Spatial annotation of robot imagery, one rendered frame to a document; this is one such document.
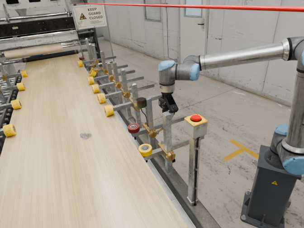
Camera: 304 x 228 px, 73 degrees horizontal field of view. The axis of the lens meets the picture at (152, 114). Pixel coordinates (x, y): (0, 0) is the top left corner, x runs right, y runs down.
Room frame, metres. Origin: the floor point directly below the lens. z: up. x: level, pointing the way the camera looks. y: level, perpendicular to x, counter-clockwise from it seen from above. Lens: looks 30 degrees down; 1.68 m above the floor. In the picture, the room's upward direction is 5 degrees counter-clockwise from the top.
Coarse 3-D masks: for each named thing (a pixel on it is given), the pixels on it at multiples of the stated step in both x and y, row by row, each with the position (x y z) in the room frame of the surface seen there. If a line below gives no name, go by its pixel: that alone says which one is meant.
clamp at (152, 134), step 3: (144, 123) 1.26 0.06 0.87; (144, 126) 1.23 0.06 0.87; (147, 129) 1.18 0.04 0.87; (153, 129) 1.18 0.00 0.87; (147, 132) 1.18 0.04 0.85; (150, 132) 1.16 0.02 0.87; (153, 132) 1.15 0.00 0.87; (150, 135) 1.14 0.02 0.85; (153, 135) 1.15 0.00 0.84; (156, 135) 1.16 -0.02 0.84
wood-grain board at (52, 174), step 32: (32, 64) 3.09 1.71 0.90; (64, 64) 2.94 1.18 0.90; (32, 96) 1.87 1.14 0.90; (64, 96) 1.80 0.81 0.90; (96, 96) 1.74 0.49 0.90; (32, 128) 1.27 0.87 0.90; (64, 128) 1.24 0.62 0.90; (96, 128) 1.20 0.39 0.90; (0, 160) 0.95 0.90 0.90; (32, 160) 0.92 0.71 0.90; (64, 160) 0.90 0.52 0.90; (96, 160) 0.88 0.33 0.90; (128, 160) 0.86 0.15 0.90; (0, 192) 0.71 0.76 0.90; (32, 192) 0.69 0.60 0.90; (64, 192) 0.67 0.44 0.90; (96, 192) 0.66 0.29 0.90; (128, 192) 0.64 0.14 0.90; (160, 192) 0.63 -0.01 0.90; (0, 224) 0.54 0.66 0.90; (32, 224) 0.52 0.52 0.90; (64, 224) 0.51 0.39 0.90; (96, 224) 0.50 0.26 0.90; (128, 224) 0.49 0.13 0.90; (160, 224) 0.48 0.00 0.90
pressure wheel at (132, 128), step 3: (132, 123) 1.22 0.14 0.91; (135, 123) 1.21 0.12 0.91; (129, 126) 1.19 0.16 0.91; (132, 126) 1.19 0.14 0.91; (135, 126) 1.19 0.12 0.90; (138, 126) 1.18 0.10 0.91; (129, 129) 1.15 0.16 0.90; (132, 129) 1.15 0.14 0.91; (135, 129) 1.15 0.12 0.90; (138, 129) 1.16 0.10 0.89; (129, 132) 1.16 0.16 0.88; (132, 132) 1.15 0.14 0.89; (135, 132) 1.15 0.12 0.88; (135, 138) 1.18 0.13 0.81
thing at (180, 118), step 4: (180, 116) 1.34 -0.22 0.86; (184, 116) 1.33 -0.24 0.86; (176, 120) 1.30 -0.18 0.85; (180, 120) 1.31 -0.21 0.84; (156, 124) 1.25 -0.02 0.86; (160, 124) 1.25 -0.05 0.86; (140, 128) 1.22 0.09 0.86; (144, 128) 1.21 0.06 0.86; (156, 128) 1.23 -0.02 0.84; (140, 132) 1.19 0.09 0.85; (144, 132) 1.20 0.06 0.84; (132, 136) 1.17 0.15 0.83
